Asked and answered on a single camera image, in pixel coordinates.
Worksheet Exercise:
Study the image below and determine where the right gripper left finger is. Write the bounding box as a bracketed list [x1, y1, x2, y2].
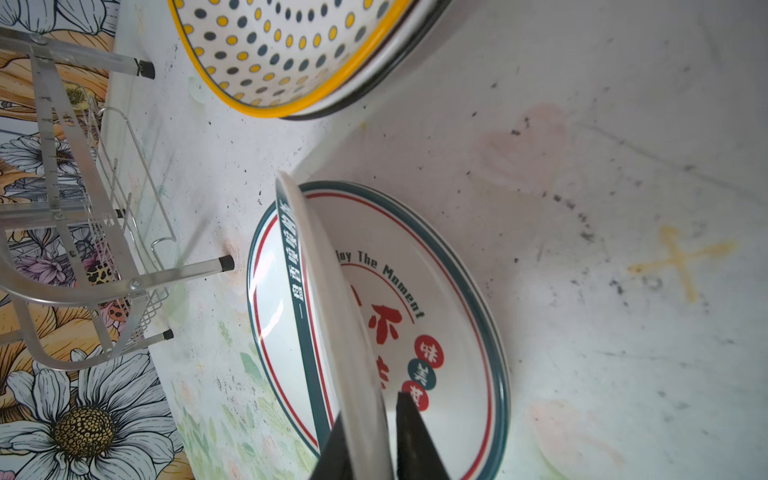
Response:
[309, 415, 354, 480]

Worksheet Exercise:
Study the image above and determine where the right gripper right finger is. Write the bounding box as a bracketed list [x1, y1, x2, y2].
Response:
[396, 392, 449, 480]

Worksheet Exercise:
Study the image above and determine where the green banded plate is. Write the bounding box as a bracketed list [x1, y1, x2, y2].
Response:
[276, 171, 394, 479]

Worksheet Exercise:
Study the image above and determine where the red dotted rim plate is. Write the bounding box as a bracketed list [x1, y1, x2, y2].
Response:
[247, 181, 510, 479]

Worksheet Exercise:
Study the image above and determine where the chrome wire dish rack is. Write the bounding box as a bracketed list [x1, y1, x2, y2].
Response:
[1, 28, 235, 372]

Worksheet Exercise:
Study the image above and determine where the yellow rimmed white plate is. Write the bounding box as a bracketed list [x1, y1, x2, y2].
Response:
[168, 0, 412, 118]

